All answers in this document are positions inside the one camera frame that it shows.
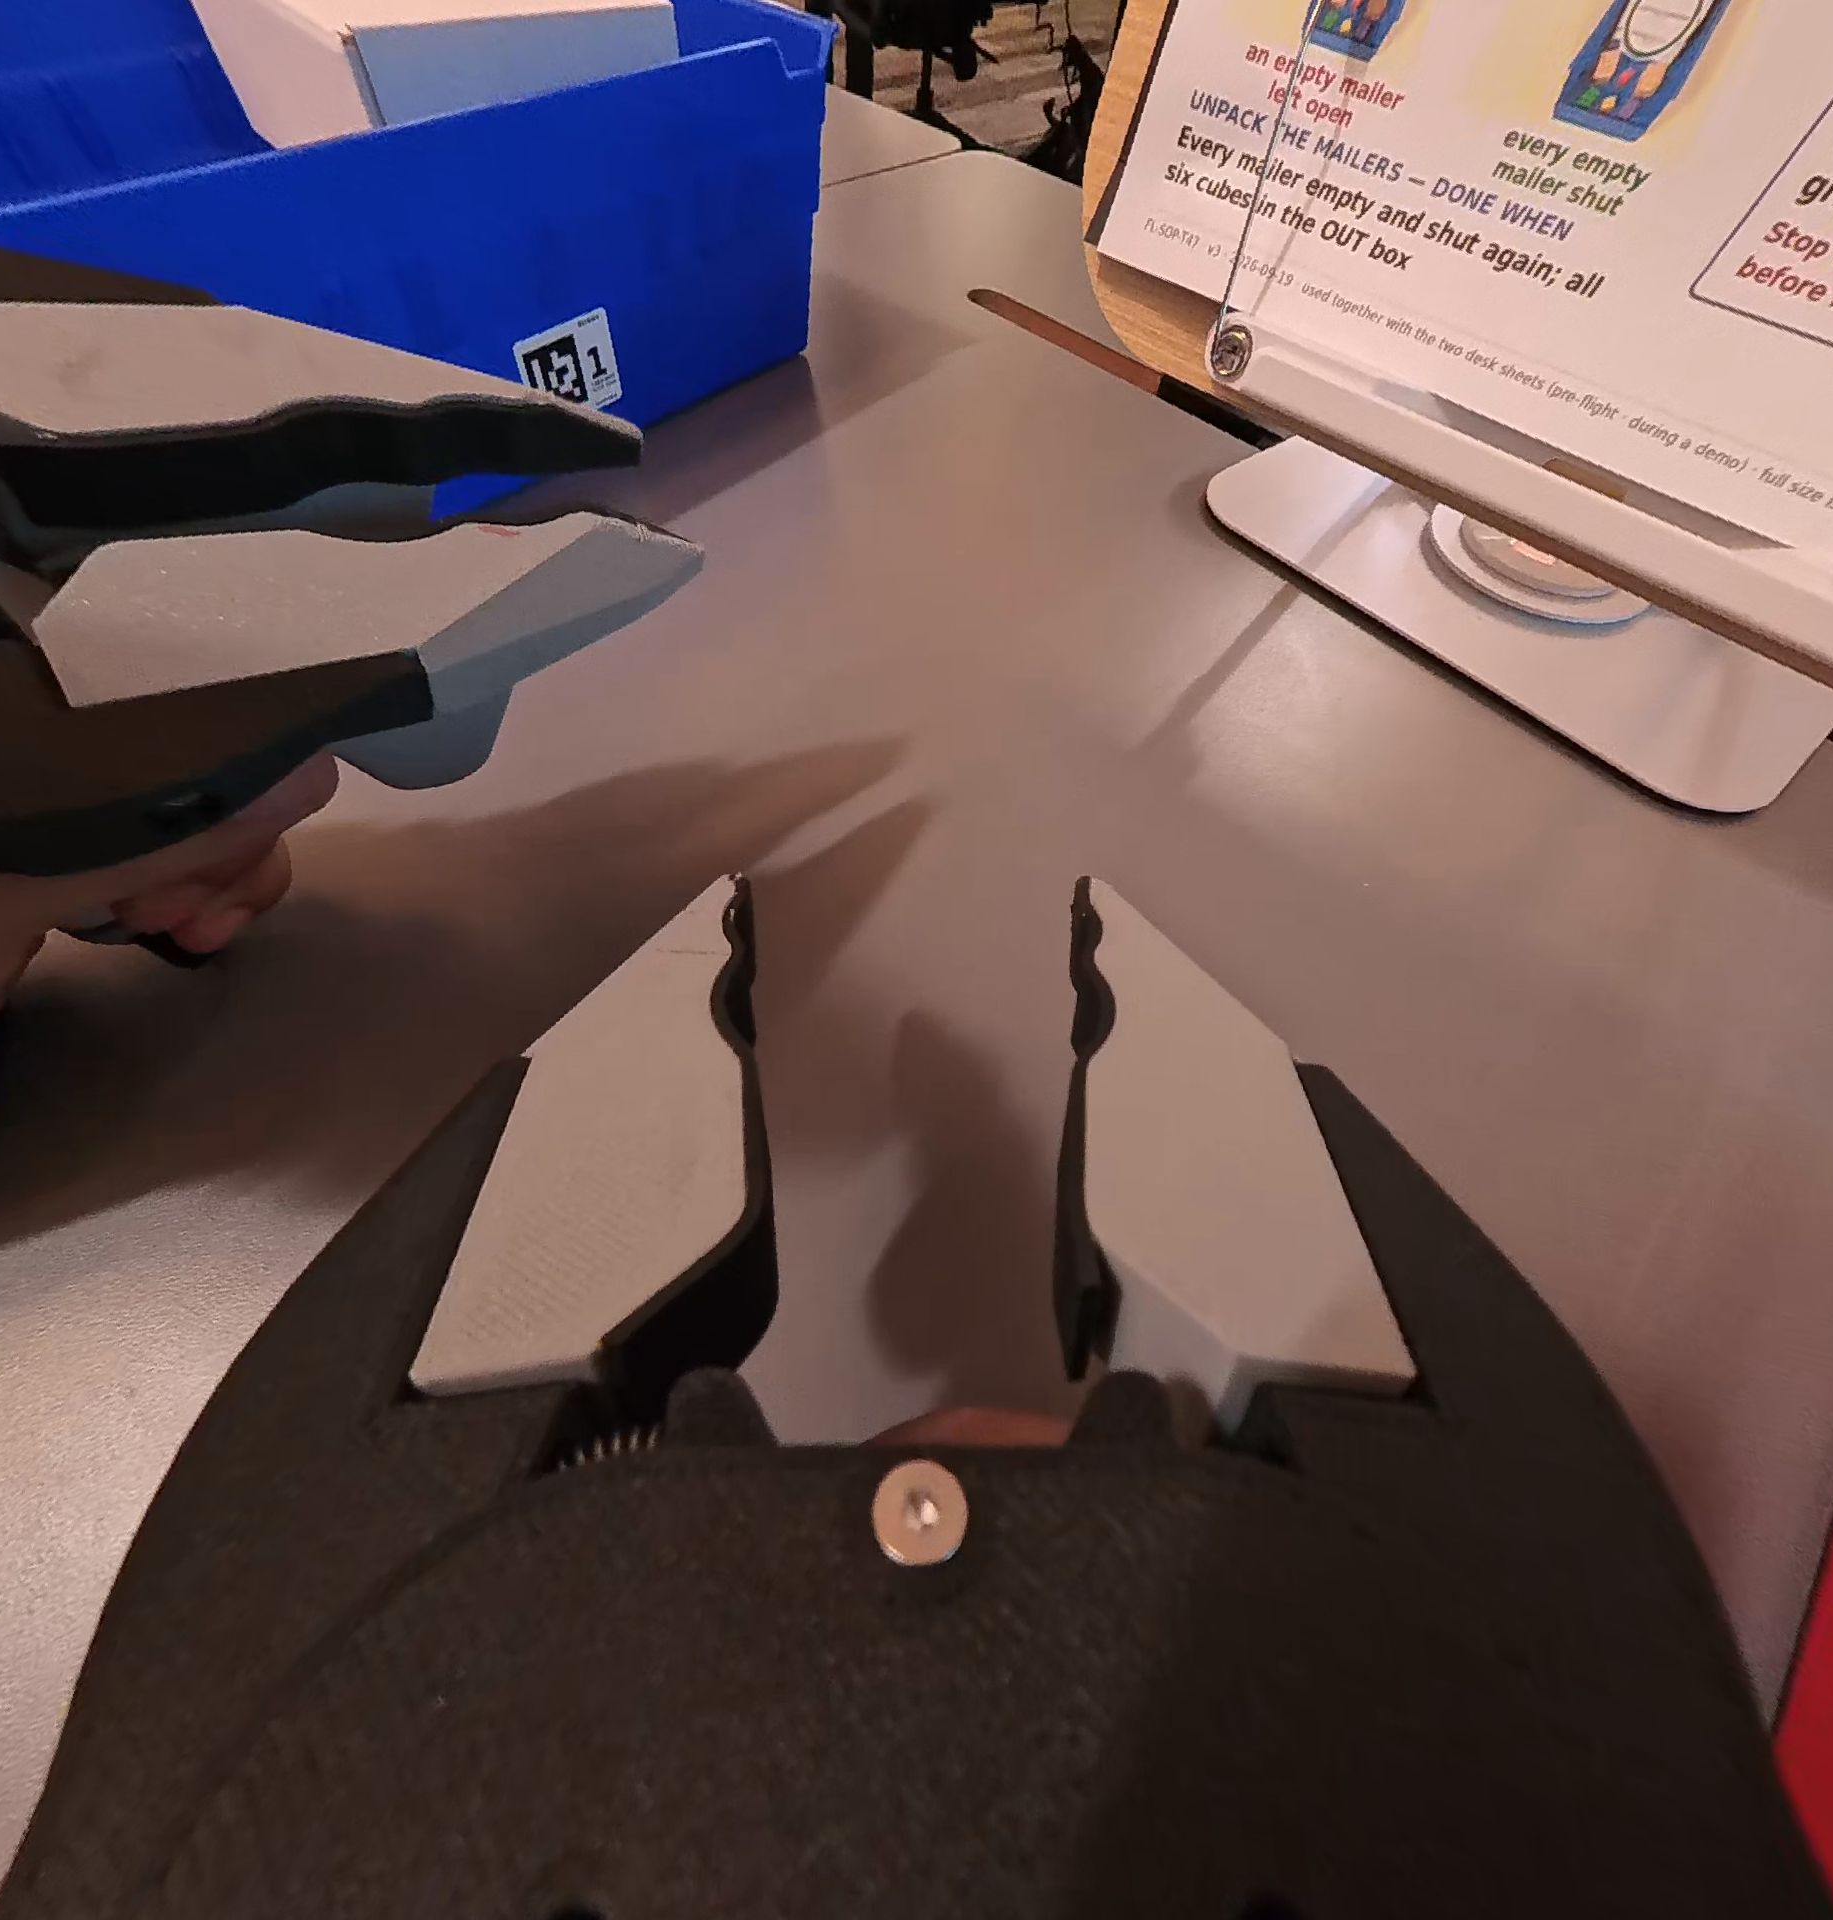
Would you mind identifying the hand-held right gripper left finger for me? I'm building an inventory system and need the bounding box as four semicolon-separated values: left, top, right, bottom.
406;871;781;1404

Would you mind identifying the white cardboard mailer box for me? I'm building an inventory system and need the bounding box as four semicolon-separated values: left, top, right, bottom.
193;0;682;152

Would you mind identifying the instruction sheet on stand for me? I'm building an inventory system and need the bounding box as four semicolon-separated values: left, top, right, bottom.
1078;0;1833;694

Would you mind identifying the metal wire sheet clip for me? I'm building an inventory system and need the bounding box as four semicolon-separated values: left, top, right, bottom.
1206;0;1329;379

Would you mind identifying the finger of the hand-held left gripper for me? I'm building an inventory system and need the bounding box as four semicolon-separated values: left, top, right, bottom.
30;510;705;791
0;299;645;529

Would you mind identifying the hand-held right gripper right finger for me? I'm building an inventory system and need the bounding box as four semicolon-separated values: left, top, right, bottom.
1056;875;1418;1439

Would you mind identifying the blue plastic bin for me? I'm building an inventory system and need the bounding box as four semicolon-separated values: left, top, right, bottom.
0;0;835;519

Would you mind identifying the printed instruction sheet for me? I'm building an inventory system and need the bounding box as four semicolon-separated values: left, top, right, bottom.
1100;0;1833;529

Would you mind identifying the person's left hand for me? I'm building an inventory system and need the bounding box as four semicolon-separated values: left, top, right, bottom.
0;833;298;1052

